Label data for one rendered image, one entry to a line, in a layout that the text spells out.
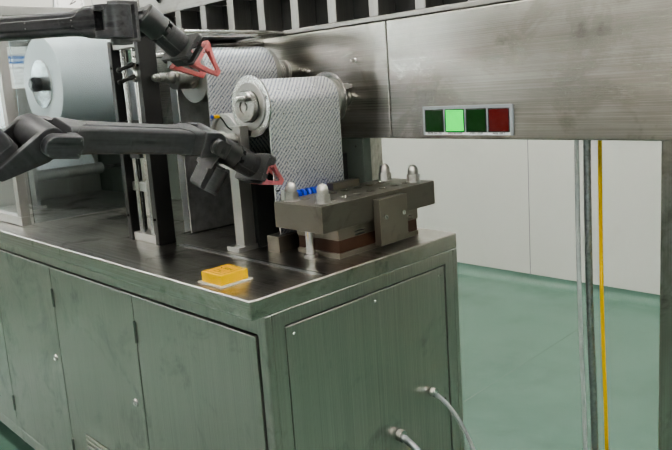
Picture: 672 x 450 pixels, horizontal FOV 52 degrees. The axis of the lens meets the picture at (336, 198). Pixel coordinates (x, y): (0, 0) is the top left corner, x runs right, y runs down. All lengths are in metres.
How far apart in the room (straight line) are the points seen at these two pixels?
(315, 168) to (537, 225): 2.74
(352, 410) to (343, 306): 0.24
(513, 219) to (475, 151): 0.49
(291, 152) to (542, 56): 0.62
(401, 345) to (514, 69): 0.68
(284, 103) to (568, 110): 0.64
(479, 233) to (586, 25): 3.15
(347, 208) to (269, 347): 0.37
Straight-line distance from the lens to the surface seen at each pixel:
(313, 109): 1.72
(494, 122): 1.60
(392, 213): 1.62
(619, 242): 4.11
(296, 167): 1.68
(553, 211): 4.25
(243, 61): 1.90
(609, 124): 1.48
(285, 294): 1.35
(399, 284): 1.61
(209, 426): 1.62
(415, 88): 1.73
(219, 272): 1.43
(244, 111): 1.66
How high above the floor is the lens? 1.29
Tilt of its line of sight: 9 degrees down
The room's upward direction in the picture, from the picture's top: 4 degrees counter-clockwise
